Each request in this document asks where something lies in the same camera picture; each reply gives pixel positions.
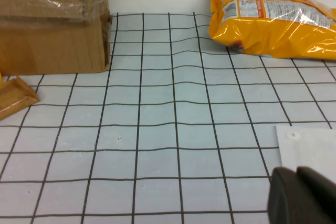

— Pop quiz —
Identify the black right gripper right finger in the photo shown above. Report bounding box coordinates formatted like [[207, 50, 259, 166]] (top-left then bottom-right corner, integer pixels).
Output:
[[296, 166, 336, 224]]

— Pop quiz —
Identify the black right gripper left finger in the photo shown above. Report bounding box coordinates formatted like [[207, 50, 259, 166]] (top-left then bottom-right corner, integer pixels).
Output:
[[267, 166, 332, 224]]

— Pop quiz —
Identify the brown snack pack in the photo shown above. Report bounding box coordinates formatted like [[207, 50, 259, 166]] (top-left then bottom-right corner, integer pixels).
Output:
[[0, 76, 40, 121]]

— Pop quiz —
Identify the white paper sheet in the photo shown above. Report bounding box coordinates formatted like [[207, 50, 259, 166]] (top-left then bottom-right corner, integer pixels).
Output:
[[275, 125, 336, 174]]

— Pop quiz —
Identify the white black-grid tablecloth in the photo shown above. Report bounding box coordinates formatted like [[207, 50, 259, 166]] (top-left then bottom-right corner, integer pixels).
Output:
[[0, 12, 336, 224]]

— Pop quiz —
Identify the orange chip bag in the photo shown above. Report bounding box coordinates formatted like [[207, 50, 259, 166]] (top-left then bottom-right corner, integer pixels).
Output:
[[208, 0, 336, 61]]

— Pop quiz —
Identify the empty brown cardboard box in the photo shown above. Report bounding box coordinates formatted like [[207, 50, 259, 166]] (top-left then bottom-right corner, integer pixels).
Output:
[[0, 0, 113, 77]]

